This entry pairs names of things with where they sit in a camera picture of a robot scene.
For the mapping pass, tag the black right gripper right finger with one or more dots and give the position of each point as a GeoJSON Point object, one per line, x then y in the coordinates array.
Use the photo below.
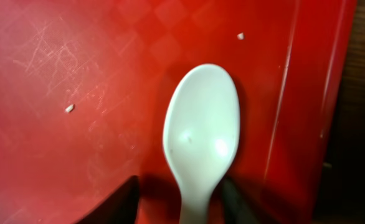
{"type": "Point", "coordinates": [236, 210]}

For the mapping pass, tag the red plastic tray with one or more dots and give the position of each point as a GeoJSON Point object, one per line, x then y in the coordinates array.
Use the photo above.
{"type": "Point", "coordinates": [85, 85]}

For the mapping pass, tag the white plastic spoon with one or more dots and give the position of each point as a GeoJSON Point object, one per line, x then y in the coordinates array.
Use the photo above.
{"type": "Point", "coordinates": [201, 136]}

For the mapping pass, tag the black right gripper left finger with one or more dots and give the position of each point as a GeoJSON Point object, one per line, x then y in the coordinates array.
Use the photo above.
{"type": "Point", "coordinates": [120, 207]}

